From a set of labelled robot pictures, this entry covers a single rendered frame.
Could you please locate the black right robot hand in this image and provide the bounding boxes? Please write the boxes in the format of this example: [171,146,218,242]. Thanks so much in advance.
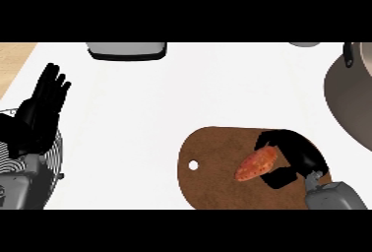
[253,129,329,190]

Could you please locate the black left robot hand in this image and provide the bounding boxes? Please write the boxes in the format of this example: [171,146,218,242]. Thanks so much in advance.
[0,62,72,159]

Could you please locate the orange sweet potato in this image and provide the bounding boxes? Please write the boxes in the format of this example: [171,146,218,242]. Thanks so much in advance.
[233,145,280,182]

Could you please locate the brown wooden cutting board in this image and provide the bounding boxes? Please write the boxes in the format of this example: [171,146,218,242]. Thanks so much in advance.
[175,126,333,211]

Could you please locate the grey metal pot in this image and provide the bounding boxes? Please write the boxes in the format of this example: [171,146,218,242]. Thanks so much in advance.
[323,42,372,152]

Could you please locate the small grey round object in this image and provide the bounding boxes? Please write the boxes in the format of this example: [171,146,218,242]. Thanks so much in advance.
[287,42,323,48]

